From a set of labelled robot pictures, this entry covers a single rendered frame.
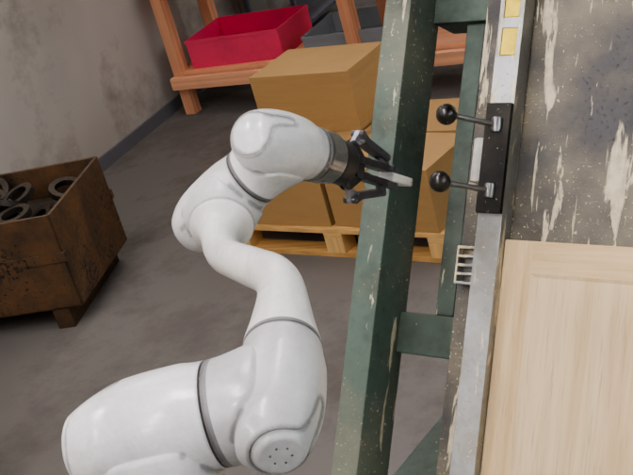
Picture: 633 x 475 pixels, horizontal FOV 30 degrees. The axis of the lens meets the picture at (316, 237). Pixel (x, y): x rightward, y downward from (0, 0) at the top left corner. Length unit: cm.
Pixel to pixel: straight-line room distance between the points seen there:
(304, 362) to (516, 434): 79
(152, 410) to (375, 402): 93
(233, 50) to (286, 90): 200
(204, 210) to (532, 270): 61
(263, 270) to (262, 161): 26
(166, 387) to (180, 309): 380
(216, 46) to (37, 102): 127
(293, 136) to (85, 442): 61
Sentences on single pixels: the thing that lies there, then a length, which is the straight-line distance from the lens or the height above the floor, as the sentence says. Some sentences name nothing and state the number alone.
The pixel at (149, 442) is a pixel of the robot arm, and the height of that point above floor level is 153.
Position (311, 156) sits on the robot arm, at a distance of 183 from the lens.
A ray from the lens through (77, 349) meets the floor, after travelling 519.
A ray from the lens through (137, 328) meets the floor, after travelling 517.
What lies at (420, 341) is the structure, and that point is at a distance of 228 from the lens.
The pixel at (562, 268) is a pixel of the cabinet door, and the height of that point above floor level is 125.
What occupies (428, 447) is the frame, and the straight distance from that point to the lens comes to 251.
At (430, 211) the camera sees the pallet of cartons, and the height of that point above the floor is 24.
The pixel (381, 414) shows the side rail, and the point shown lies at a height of 99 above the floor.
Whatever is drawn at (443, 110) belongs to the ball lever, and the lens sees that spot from 209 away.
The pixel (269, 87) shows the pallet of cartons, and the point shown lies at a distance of 551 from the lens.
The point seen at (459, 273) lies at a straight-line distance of 217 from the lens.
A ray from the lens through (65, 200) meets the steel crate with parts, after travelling 531.
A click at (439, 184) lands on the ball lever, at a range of 207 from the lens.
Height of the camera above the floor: 225
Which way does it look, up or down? 24 degrees down
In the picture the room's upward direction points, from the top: 16 degrees counter-clockwise
